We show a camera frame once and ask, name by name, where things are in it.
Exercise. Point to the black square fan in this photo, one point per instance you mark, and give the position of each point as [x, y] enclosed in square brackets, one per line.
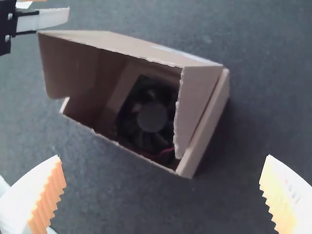
[151, 117]

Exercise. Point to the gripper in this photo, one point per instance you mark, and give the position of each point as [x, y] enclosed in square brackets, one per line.
[6, 26]

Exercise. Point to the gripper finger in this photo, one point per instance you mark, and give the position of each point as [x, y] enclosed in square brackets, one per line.
[290, 200]
[31, 200]

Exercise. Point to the black mat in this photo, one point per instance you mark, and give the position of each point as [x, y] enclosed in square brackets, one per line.
[256, 36]

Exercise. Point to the cardboard box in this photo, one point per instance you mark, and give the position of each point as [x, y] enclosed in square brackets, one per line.
[80, 73]

